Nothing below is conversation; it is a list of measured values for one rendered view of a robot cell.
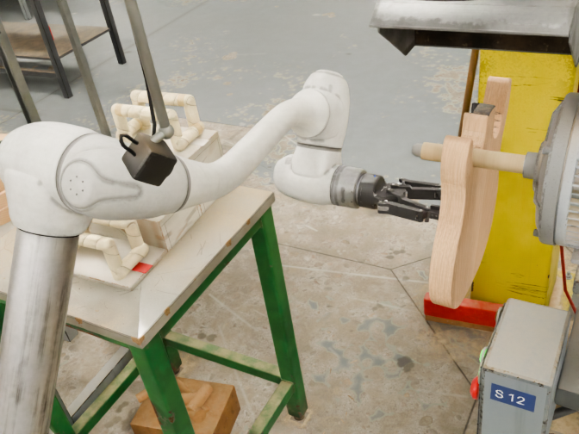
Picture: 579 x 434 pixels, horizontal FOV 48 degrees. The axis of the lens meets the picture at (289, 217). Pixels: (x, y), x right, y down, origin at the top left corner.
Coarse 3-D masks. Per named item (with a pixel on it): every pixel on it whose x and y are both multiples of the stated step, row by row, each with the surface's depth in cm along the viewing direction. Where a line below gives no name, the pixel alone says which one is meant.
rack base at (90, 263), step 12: (120, 240) 162; (84, 252) 160; (96, 252) 159; (120, 252) 158; (156, 252) 156; (84, 264) 156; (96, 264) 155; (84, 276) 152; (96, 276) 151; (108, 276) 151; (132, 276) 149; (144, 276) 150; (132, 288) 147
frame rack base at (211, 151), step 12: (144, 132) 174; (156, 132) 173; (204, 132) 169; (216, 132) 168; (168, 144) 166; (216, 144) 169; (180, 156) 160; (192, 156) 160; (204, 156) 165; (216, 156) 170; (204, 204) 169
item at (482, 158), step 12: (432, 144) 117; (420, 156) 117; (432, 156) 116; (480, 156) 112; (492, 156) 111; (504, 156) 110; (516, 156) 110; (492, 168) 112; (504, 168) 111; (516, 168) 109
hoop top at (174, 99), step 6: (138, 90) 169; (144, 90) 169; (132, 96) 170; (138, 96) 169; (144, 96) 168; (168, 96) 165; (174, 96) 164; (180, 96) 163; (186, 96) 162; (192, 96) 163; (168, 102) 165; (174, 102) 164; (180, 102) 163; (186, 102) 163
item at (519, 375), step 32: (512, 320) 99; (544, 320) 98; (512, 352) 94; (544, 352) 93; (480, 384) 96; (512, 384) 92; (544, 384) 89; (480, 416) 99; (512, 416) 95; (544, 416) 92
